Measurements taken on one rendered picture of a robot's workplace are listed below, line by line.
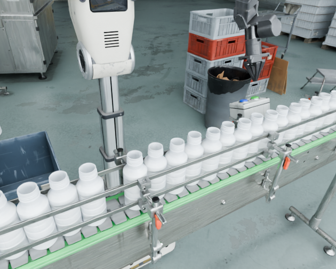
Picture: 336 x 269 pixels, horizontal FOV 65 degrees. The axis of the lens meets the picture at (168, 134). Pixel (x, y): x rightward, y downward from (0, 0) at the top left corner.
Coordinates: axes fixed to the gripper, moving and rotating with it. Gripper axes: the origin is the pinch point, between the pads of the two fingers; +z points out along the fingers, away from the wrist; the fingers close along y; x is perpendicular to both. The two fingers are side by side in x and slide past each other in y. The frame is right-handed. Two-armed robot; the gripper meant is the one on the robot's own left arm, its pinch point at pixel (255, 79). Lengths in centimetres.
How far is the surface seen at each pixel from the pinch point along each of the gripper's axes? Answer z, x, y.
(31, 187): 9, -16, -82
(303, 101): 9.1, -15.7, 6.6
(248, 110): 10.3, -3.6, -8.2
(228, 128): 9.0, -18.4, -31.2
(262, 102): 8.6, -3.6, -0.7
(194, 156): 13.8, -18.0, -43.4
